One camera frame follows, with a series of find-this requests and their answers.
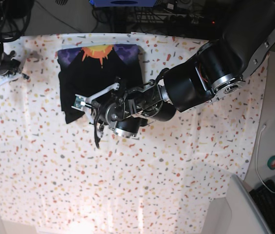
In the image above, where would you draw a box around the left gripper silver body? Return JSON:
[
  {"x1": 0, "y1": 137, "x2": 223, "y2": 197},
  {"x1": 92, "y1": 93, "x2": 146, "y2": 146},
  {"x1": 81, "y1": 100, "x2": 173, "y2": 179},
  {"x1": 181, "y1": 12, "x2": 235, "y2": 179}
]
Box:
[{"x1": 94, "y1": 77, "x2": 176, "y2": 139}]

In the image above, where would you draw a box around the black t-shirt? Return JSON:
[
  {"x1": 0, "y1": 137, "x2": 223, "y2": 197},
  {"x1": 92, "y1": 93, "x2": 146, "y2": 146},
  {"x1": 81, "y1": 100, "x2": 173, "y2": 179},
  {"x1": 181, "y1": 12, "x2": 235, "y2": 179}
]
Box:
[{"x1": 57, "y1": 44, "x2": 143, "y2": 124}]

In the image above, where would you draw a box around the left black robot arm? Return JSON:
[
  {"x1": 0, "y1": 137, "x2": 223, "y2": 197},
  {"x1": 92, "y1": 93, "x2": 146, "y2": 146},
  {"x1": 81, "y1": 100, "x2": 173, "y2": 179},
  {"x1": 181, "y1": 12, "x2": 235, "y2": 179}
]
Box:
[{"x1": 93, "y1": 0, "x2": 275, "y2": 138}]

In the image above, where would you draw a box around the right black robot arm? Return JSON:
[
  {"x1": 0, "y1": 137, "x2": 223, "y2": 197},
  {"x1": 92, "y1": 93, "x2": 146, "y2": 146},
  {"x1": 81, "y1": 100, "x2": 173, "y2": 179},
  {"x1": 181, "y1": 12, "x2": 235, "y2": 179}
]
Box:
[{"x1": 0, "y1": 0, "x2": 34, "y2": 76}]

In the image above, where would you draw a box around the terrazzo patterned tablecloth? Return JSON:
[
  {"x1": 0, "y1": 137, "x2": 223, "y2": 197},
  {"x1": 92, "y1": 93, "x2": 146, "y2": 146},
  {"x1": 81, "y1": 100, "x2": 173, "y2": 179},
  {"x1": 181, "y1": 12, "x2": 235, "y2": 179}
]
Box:
[{"x1": 0, "y1": 33, "x2": 268, "y2": 234}]

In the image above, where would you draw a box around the green tape roll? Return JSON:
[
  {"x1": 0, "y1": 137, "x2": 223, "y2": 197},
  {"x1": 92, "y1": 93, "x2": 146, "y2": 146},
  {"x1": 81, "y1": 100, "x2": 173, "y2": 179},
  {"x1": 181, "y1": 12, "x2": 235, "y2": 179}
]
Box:
[{"x1": 267, "y1": 156, "x2": 275, "y2": 170}]

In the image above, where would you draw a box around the grey laptop lid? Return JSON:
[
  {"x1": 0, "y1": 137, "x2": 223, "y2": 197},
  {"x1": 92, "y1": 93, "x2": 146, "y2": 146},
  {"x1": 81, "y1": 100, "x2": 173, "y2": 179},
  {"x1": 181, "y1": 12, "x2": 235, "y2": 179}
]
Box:
[{"x1": 226, "y1": 175, "x2": 271, "y2": 234}]

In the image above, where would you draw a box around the black keyboard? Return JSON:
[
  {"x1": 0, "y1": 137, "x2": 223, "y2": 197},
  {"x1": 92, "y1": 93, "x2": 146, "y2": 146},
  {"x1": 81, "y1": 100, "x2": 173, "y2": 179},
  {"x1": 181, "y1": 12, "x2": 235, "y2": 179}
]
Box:
[{"x1": 249, "y1": 185, "x2": 275, "y2": 234}]

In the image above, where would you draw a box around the black wire rack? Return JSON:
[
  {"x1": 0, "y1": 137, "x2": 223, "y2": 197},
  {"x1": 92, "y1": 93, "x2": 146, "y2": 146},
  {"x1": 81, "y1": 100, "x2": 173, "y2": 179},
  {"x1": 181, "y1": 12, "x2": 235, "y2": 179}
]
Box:
[{"x1": 126, "y1": 0, "x2": 204, "y2": 24}]

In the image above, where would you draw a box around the white usb cable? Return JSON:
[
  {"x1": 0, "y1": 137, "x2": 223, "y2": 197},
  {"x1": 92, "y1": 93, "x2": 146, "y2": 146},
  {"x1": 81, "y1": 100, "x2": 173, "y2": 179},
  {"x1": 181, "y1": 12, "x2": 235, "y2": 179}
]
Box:
[{"x1": 255, "y1": 124, "x2": 275, "y2": 195}]

